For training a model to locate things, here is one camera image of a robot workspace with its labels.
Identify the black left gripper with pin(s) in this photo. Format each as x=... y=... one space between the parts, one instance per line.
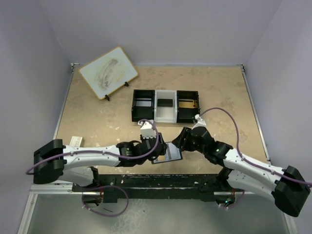
x=161 y=148

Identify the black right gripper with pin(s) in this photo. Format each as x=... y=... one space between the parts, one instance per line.
x=184 y=137

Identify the black leather card holder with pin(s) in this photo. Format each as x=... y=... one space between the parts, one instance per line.
x=172 y=154

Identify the black and white tray organizer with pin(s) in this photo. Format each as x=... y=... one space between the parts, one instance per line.
x=164 y=114

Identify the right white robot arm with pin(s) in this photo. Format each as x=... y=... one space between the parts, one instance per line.
x=286 y=188

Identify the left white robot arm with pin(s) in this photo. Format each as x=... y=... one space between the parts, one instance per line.
x=56 y=161

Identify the gold card in tray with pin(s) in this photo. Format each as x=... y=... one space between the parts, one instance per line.
x=187 y=103

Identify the silver card in tray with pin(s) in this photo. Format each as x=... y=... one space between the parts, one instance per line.
x=143 y=103

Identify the black card in tray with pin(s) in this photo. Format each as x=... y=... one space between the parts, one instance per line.
x=163 y=102

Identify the small green white box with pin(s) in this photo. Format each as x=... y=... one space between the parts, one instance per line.
x=76 y=141

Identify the yellow-framed whiteboard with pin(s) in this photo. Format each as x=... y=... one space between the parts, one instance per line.
x=109 y=72

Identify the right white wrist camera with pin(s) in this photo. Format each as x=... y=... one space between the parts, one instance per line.
x=199 y=121

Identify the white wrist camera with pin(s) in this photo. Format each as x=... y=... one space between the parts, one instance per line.
x=146 y=129
x=199 y=121

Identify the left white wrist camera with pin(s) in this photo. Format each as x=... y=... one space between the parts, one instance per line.
x=146 y=129

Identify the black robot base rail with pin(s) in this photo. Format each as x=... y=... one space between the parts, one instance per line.
x=204 y=187

